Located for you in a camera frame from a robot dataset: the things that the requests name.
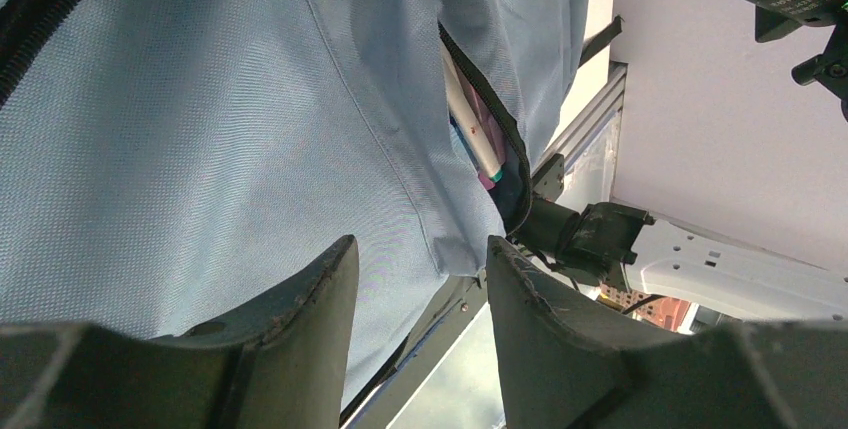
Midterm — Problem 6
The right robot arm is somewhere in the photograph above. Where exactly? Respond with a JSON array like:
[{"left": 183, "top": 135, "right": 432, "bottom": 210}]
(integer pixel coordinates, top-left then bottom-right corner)
[{"left": 589, "top": 0, "right": 847, "bottom": 321}]

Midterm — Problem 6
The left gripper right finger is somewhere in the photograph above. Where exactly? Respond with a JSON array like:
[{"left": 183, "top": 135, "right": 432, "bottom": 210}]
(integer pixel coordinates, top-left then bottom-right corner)
[{"left": 486, "top": 236, "right": 847, "bottom": 428}]

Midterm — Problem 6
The teal capped white marker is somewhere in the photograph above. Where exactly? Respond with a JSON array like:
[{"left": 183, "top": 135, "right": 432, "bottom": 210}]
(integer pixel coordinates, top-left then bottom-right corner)
[{"left": 440, "top": 43, "right": 502, "bottom": 183}]

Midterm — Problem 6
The blue highlighter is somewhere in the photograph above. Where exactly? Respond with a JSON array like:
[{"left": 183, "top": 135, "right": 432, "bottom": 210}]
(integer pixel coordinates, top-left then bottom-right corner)
[{"left": 449, "top": 117, "right": 479, "bottom": 172}]

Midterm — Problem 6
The blue student backpack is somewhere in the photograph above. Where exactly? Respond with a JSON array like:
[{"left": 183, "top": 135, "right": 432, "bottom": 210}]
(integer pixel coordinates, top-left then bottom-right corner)
[{"left": 1, "top": 0, "right": 589, "bottom": 403}]

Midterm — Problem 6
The pink highlighter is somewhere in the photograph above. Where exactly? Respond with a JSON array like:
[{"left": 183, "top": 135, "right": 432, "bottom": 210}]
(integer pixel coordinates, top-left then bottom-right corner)
[{"left": 460, "top": 80, "right": 507, "bottom": 164}]

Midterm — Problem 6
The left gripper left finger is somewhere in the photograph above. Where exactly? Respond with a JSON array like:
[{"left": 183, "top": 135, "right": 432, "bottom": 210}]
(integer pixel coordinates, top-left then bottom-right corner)
[{"left": 1, "top": 235, "right": 359, "bottom": 428}]

